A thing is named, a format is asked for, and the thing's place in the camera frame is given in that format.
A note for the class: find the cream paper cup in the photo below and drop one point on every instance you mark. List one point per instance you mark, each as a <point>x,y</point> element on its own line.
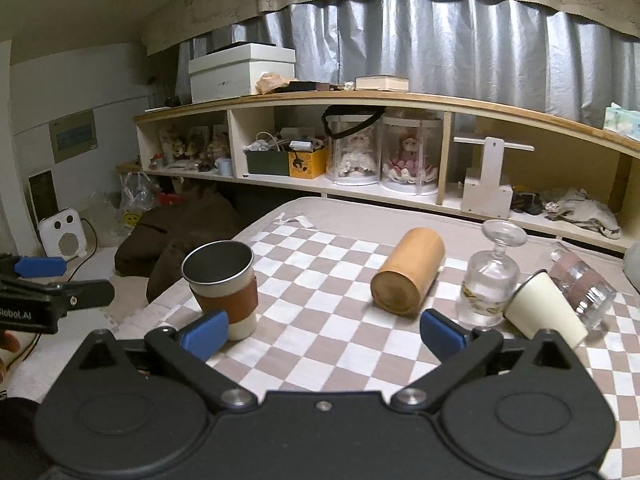
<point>545,310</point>

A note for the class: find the thick book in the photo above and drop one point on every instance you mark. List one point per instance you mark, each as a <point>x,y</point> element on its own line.
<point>382,83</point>

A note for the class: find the long wooden shelf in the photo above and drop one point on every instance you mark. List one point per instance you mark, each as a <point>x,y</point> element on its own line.
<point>425,101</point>

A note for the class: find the clear bag with smiley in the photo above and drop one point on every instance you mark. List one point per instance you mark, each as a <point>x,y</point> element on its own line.
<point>134,200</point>

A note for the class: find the clear glass tumbler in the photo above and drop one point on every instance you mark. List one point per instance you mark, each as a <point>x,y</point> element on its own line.
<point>586,285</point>

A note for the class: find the clear stemmed glass cup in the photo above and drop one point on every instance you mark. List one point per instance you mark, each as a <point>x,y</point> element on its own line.
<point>487,280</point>

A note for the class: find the pink-dressed doll in clear case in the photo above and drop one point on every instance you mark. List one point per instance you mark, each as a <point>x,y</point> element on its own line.
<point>411,157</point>

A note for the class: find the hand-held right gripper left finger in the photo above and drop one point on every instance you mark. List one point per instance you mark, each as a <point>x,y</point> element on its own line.
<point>205,336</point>

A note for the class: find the small doll figurine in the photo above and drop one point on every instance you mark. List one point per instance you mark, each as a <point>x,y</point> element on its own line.
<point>219,142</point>
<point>171,144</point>
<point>196,141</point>

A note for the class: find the dark small objects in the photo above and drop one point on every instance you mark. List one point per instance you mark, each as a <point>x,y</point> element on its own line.
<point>526,203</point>

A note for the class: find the white storage box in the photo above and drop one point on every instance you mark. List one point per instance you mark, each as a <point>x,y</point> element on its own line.
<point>235,77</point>

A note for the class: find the green tissue box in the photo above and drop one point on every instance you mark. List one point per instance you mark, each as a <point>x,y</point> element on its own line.
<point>621,121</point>

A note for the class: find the silver curtain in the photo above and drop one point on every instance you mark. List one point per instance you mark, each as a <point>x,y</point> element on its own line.
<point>450,45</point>

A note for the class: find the crumpled pink paper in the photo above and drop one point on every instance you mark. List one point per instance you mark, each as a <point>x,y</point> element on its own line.
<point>272,83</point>

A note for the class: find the light blue mug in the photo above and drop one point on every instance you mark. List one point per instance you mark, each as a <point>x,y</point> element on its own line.
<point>225,167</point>

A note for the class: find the wooden cup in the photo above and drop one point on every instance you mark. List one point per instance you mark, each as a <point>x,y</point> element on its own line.
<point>406,275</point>

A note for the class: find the dark flat pouch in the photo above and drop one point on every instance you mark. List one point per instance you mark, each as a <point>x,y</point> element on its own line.
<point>312,86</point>

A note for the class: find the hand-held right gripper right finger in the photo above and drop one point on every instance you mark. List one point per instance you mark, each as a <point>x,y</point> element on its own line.
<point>440,336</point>

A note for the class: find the wall electrical panel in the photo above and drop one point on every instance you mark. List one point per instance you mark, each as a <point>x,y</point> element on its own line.
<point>72,136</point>

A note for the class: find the clear plastic bag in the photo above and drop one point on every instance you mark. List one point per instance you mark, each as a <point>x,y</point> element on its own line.
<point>104,210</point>

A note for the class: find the white wooden stand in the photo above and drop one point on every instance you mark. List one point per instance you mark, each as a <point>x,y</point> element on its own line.
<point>487,180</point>

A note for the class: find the steel cup with brown sleeve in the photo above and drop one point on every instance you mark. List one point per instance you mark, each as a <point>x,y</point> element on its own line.
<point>226,301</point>

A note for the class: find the white-dressed doll in clear case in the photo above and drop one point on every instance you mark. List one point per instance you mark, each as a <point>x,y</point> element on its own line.
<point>355,152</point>

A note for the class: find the grey crumpled cloth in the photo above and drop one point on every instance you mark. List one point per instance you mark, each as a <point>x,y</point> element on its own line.
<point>587,214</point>

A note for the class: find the yellow box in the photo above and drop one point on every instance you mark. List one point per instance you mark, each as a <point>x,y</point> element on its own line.
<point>306,164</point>

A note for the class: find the dark green box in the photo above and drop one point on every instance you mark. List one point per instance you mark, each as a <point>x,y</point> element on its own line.
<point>265,163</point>

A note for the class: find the white rounded object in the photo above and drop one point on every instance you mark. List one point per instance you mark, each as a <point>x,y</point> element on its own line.
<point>633,267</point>

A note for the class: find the brown cloth heap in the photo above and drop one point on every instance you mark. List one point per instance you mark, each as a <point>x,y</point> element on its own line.
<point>185,230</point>

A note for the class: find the person's left hand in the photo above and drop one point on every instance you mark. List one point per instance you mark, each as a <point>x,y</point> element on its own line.
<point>7,343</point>

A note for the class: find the small white heater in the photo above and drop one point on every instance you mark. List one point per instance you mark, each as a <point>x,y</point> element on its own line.
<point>62,237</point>

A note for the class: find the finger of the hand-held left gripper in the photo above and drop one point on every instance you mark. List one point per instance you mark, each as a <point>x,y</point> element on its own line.
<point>39,266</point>
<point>85,294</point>

